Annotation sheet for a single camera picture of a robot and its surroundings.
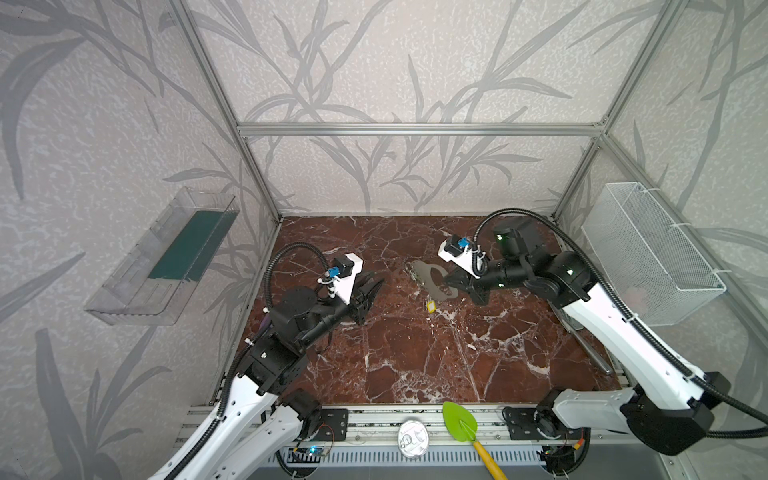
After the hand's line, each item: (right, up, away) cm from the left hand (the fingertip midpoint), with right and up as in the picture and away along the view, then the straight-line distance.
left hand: (383, 269), depth 63 cm
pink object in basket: (+62, -8, +11) cm, 64 cm away
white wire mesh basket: (+59, 0, 0) cm, 59 cm away
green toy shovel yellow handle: (+19, -40, +9) cm, 45 cm away
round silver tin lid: (+7, -39, +5) cm, 40 cm away
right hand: (+14, 0, +3) cm, 14 cm away
